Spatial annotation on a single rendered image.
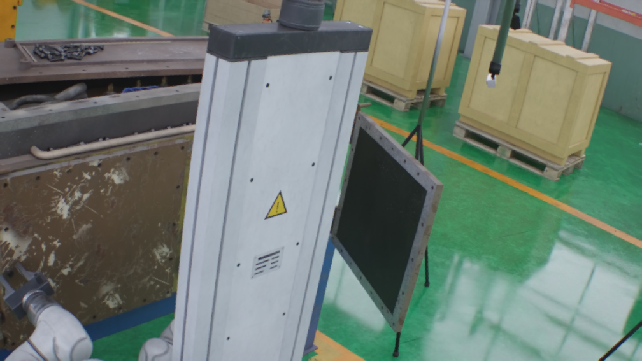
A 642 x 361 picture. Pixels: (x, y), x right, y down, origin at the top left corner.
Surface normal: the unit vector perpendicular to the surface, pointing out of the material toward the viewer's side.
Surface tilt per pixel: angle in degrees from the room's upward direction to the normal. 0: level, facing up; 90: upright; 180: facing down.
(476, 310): 0
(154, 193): 90
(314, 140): 90
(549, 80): 90
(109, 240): 90
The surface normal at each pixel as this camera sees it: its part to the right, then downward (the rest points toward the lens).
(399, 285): -0.92, -0.02
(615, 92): -0.64, 0.20
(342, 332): 0.18, -0.90
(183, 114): 0.73, 0.40
